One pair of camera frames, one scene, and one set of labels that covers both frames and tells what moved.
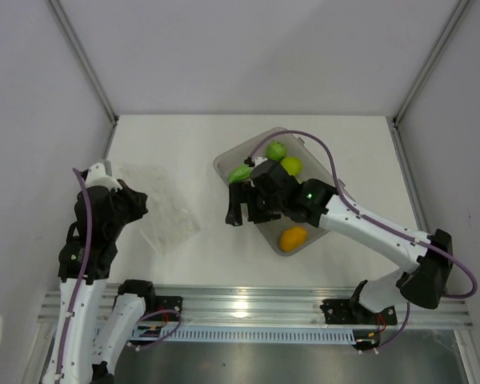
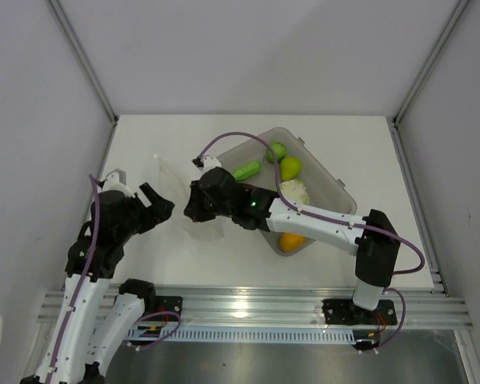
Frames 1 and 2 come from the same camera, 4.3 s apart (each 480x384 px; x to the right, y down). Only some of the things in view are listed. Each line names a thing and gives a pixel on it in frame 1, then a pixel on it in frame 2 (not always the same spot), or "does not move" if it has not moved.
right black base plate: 345,311 does not move
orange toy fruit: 292,238 does not move
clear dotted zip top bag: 170,218 to 174,176
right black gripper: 238,195 to 194,210
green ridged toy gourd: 240,174 does not move
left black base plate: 164,302 does not move
